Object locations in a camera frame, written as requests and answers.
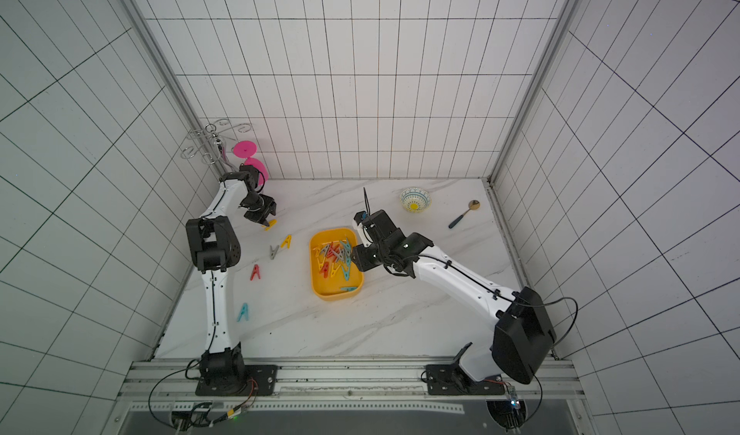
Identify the yellow clothespin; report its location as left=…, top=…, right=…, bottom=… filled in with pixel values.
left=281, top=234, right=292, bottom=249
left=264, top=219, right=278, bottom=231

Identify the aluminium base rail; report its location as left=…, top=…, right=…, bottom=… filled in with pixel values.
left=115, top=357, right=585, bottom=419

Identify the yellow storage box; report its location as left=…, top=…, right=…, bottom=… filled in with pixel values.
left=310, top=227, right=364, bottom=301

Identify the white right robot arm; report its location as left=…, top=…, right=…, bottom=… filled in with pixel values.
left=351, top=211, right=557, bottom=384

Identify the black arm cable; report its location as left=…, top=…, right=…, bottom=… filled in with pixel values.
left=361, top=187, right=579, bottom=344
left=146, top=177, right=232, bottom=430

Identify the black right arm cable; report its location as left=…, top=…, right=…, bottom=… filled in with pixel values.
left=361, top=187, right=579, bottom=344

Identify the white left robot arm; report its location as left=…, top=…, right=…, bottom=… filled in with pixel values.
left=185, top=164, right=277, bottom=386

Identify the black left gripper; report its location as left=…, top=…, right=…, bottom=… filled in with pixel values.
left=242, top=189, right=279, bottom=226

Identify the pink plastic wine glass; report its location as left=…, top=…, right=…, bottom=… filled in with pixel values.
left=232, top=141, right=269, bottom=185

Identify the patterned yellow blue bowl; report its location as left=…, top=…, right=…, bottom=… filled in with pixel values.
left=399, top=186, right=432, bottom=213

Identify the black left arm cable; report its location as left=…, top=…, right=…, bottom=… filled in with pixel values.
left=146, top=177, right=232, bottom=430

